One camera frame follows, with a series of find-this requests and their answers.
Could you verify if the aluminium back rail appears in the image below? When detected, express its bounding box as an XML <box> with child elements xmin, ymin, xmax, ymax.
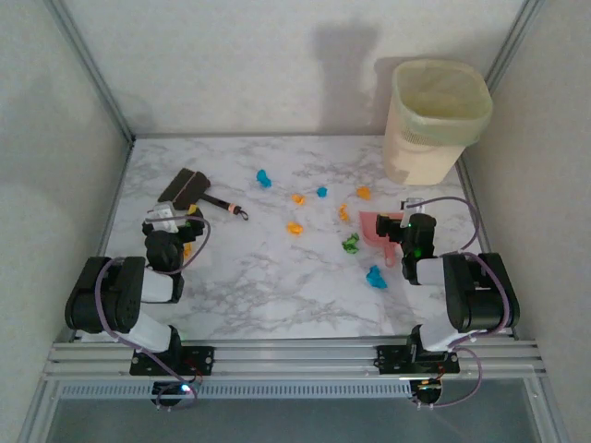
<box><xmin>131</xmin><ymin>132</ymin><xmax>388</xmax><ymax>140</ymax></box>

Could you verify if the aluminium corner post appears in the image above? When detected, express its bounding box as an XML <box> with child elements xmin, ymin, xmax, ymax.
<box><xmin>43</xmin><ymin>0</ymin><xmax>136</xmax><ymax>142</ymax></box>
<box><xmin>482</xmin><ymin>0</ymin><xmax>549</xmax><ymax>93</ymax></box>

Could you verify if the grey slotted cable duct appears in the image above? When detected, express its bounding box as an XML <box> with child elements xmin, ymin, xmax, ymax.
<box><xmin>59</xmin><ymin>380</ymin><xmax>413</xmax><ymax>401</ymax></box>

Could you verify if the aluminium mounting rail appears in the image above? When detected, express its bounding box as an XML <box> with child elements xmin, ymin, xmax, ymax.
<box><xmin>43</xmin><ymin>339</ymin><xmax>549</xmax><ymax>382</ymax></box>

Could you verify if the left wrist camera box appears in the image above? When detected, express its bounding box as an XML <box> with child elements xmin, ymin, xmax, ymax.
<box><xmin>141</xmin><ymin>202</ymin><xmax>179</xmax><ymax>234</ymax></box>

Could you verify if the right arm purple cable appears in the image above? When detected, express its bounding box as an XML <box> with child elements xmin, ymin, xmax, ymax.
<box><xmin>405</xmin><ymin>196</ymin><xmax>513</xmax><ymax>410</ymax></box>

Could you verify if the black controller board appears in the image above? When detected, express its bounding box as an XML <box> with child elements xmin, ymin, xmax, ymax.
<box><xmin>410</xmin><ymin>378</ymin><xmax>444</xmax><ymax>410</ymax></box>
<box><xmin>151</xmin><ymin>381</ymin><xmax>198</xmax><ymax>412</ymax></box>

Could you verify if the beige plastic trash bin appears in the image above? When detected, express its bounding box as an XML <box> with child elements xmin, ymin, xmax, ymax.
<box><xmin>381</xmin><ymin>58</ymin><xmax>494</xmax><ymax>186</ymax></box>

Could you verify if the brown hand brush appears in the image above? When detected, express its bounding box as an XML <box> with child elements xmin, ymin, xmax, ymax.
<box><xmin>157</xmin><ymin>168</ymin><xmax>250</xmax><ymax>222</ymax></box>

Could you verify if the pink plastic dustpan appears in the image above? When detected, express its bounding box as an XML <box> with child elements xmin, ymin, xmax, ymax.
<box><xmin>358</xmin><ymin>210</ymin><xmax>398</xmax><ymax>269</ymax></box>

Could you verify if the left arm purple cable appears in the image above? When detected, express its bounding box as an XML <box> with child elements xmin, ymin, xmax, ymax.
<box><xmin>94</xmin><ymin>215</ymin><xmax>212</xmax><ymax>412</ymax></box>

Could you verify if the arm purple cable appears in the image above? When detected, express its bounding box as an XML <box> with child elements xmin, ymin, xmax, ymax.
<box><xmin>94</xmin><ymin>215</ymin><xmax>212</xmax><ymax>412</ymax></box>
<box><xmin>405</xmin><ymin>196</ymin><xmax>513</xmax><ymax>410</ymax></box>

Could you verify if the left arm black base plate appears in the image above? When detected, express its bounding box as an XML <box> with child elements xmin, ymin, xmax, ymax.
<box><xmin>128</xmin><ymin>345</ymin><xmax>216</xmax><ymax>376</ymax></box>

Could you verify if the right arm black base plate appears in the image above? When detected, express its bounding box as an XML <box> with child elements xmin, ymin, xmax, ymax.
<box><xmin>376</xmin><ymin>343</ymin><xmax>462</xmax><ymax>375</ymax></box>

